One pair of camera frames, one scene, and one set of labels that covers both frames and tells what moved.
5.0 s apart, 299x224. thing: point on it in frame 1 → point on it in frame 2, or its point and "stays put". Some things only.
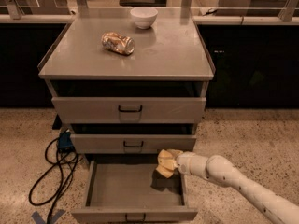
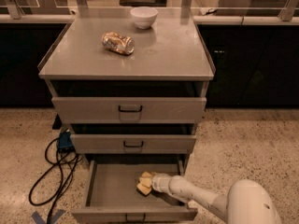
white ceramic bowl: x=144 y=17 stays put
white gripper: x=184 y=163 → x=159 y=182
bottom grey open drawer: x=134 y=191 stays put
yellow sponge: x=166 y=158 → x=145 y=185
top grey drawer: x=129 y=110 stays put
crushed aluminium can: x=118 y=43 stays put
